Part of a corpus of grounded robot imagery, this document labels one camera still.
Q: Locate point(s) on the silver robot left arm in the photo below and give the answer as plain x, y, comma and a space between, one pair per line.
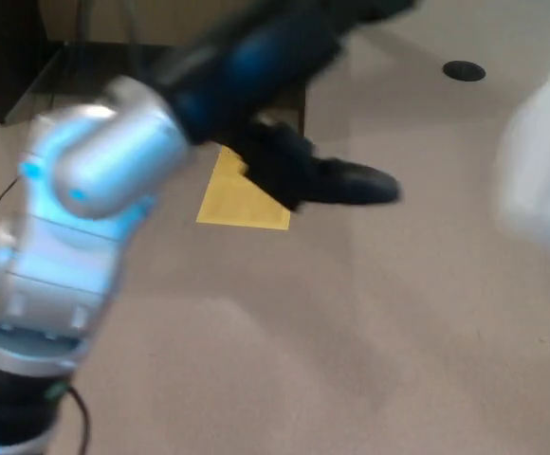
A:
76, 213

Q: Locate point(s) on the yellow paper sheet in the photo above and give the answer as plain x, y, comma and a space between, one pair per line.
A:
237, 204

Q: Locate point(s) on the dark wooden desk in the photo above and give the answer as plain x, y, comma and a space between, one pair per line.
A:
0, 61

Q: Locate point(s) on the black round floor cover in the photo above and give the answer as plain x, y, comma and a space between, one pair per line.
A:
464, 70

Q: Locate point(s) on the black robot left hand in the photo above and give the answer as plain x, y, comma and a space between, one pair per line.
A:
256, 71

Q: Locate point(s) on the white toilet paper roll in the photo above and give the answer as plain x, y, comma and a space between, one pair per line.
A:
545, 166

